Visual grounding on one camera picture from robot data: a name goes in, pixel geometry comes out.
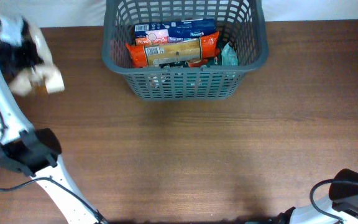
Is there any grey plastic basket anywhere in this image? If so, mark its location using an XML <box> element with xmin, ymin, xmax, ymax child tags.
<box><xmin>102</xmin><ymin>1</ymin><xmax>269</xmax><ymax>100</ymax></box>

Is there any brown foil snack pouch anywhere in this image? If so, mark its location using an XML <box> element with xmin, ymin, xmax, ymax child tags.
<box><xmin>8</xmin><ymin>22</ymin><xmax>65</xmax><ymax>96</ymax></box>

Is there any green coffee bag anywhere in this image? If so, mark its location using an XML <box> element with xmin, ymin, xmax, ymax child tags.
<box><xmin>148</xmin><ymin>72</ymin><xmax>244</xmax><ymax>99</ymax></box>

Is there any orange spaghetti packet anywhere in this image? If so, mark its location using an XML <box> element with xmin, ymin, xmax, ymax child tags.
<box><xmin>126</xmin><ymin>32</ymin><xmax>219</xmax><ymax>68</ymax></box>

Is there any light teal snack wrapper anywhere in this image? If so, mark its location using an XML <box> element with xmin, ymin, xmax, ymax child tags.
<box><xmin>221</xmin><ymin>42</ymin><xmax>238</xmax><ymax>66</ymax></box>

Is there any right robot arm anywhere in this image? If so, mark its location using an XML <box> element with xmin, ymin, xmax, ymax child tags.
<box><xmin>266</xmin><ymin>169</ymin><xmax>358</xmax><ymax>224</ymax></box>

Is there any blue pasta box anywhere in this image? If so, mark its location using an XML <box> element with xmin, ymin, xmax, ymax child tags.
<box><xmin>134</xmin><ymin>19</ymin><xmax>216</xmax><ymax>46</ymax></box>

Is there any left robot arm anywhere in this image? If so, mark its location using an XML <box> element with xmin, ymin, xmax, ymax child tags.
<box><xmin>0</xmin><ymin>14</ymin><xmax>106</xmax><ymax>223</ymax></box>

